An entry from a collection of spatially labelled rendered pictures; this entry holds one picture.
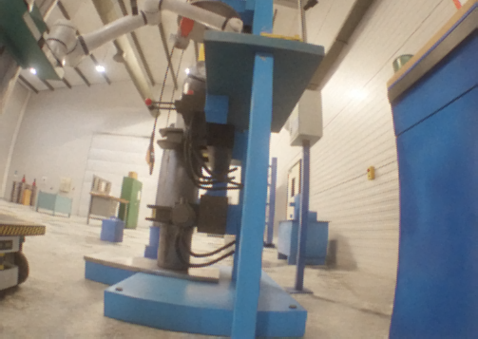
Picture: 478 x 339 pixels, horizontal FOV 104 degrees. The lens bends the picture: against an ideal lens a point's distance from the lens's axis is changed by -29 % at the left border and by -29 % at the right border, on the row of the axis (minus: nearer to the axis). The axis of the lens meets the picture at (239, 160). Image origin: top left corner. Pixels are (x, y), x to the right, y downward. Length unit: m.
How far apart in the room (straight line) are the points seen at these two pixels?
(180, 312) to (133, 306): 0.19
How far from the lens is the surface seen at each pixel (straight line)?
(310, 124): 2.06
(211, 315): 1.08
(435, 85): 0.75
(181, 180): 1.66
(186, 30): 2.21
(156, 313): 1.11
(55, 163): 15.64
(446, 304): 0.69
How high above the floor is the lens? 0.44
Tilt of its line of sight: 15 degrees up
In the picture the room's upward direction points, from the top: 5 degrees clockwise
